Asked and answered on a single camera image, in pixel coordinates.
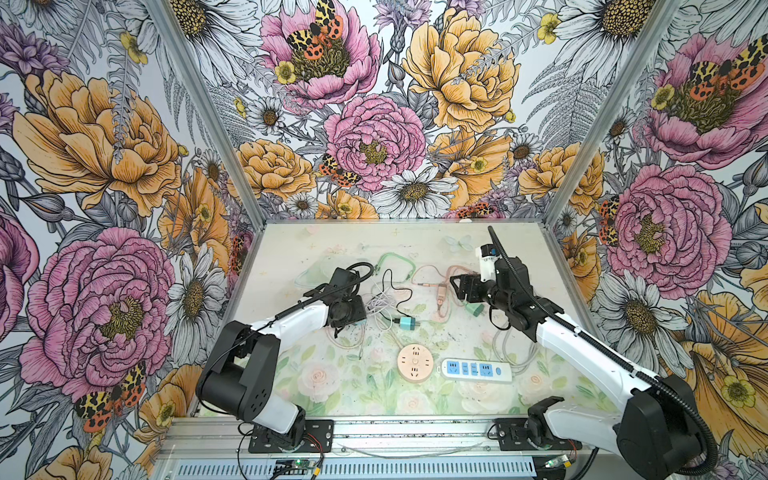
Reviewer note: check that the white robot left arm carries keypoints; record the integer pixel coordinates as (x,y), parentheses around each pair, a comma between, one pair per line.
(239,375)

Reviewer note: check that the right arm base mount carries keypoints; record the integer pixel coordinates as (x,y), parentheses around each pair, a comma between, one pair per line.
(524,434)

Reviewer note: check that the green charger plug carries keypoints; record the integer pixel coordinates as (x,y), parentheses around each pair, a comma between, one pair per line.
(475,309)

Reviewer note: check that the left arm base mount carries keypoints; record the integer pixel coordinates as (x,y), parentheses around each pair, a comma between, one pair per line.
(310,436)

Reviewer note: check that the teal charger plug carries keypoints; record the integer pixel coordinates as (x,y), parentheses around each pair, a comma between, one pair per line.
(407,323)

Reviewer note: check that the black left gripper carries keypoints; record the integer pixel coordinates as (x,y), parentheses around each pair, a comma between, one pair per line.
(359,314)

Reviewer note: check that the white blue power strip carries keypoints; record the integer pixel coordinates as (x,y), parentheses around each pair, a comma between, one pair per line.
(476,371)

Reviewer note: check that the round pink power socket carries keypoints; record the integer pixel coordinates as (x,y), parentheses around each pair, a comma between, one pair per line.
(415,363)

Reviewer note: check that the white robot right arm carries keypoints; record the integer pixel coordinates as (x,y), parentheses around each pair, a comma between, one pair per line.
(657,428)

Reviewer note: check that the aluminium front rail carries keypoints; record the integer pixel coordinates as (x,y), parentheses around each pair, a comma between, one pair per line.
(442,447)

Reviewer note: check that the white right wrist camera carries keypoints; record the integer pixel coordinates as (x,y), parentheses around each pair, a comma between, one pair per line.
(487,256)

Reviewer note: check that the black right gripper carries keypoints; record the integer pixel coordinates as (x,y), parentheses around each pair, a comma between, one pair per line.
(466,279)

